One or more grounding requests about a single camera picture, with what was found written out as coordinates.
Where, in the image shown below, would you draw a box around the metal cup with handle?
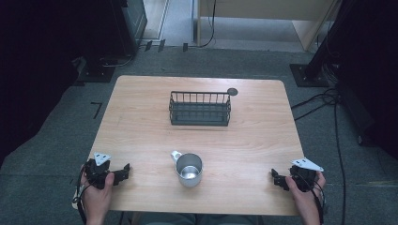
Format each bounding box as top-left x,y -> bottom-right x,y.
170,150 -> 204,188

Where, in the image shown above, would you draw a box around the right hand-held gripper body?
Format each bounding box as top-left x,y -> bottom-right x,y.
288,157 -> 325,193

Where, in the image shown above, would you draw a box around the black stand pole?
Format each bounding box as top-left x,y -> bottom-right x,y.
304,0 -> 356,81

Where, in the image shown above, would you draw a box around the black floor cable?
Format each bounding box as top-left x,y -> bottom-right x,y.
290,87 -> 347,225

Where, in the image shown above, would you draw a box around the person's left hand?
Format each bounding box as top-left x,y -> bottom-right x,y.
80,171 -> 115,218

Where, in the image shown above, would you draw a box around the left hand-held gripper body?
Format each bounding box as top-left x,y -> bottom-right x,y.
84,152 -> 115,190

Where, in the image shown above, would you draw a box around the left hand-held gripper cable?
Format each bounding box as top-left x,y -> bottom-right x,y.
71,167 -> 94,225

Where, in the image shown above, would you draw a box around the black wire basket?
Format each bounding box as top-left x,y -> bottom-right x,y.
168,90 -> 233,128

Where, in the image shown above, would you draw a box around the light wooden cabinet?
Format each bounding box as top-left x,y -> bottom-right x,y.
194,0 -> 343,53

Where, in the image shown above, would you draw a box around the person's right hand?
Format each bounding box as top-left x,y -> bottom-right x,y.
284,171 -> 327,218

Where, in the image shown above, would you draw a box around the hand-held gripper cable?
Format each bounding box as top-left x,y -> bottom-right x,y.
71,167 -> 94,225
297,173 -> 329,225

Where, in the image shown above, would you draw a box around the black stand base plate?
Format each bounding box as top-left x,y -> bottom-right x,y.
76,57 -> 117,84
289,63 -> 331,88

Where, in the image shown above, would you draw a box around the right hand-held gripper cable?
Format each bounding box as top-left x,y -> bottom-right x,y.
297,173 -> 329,225

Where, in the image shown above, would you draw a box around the black equipment cabinet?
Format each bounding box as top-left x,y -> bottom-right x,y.
109,0 -> 148,58

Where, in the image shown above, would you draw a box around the black hanging cable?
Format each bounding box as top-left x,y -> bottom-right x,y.
198,0 -> 218,49

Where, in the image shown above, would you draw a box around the grey floor cable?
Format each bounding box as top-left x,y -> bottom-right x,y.
99,54 -> 135,68

